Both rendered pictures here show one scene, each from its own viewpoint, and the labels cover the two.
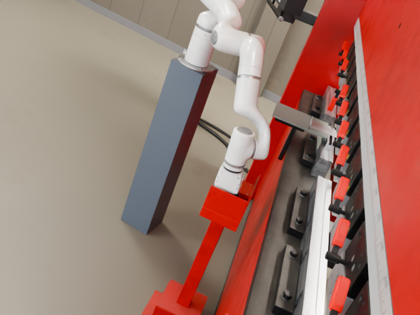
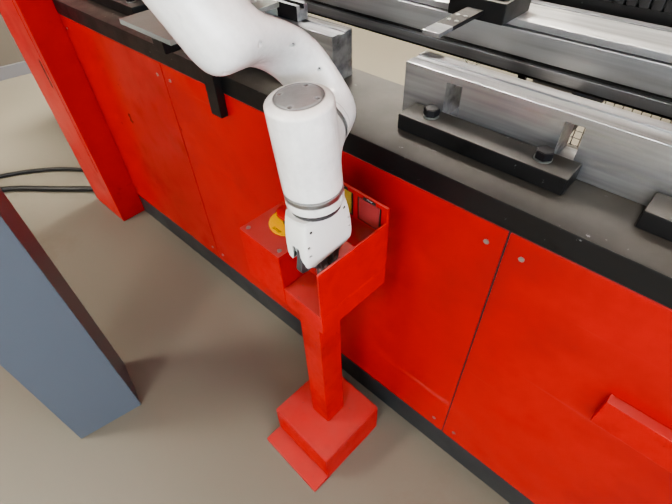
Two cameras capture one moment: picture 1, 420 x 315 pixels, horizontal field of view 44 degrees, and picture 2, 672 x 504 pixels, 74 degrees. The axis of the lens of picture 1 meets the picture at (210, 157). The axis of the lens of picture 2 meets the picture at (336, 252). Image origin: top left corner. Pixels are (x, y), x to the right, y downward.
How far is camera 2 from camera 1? 153 cm
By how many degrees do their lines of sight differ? 43
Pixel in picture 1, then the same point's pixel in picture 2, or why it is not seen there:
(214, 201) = (335, 290)
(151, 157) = (19, 339)
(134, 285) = (244, 474)
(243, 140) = (331, 121)
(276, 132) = (84, 103)
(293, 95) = (47, 22)
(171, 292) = (304, 420)
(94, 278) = not seen: outside the picture
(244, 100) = (228, 14)
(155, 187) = (84, 358)
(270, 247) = (636, 249)
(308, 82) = not seen: outside the picture
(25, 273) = not seen: outside the picture
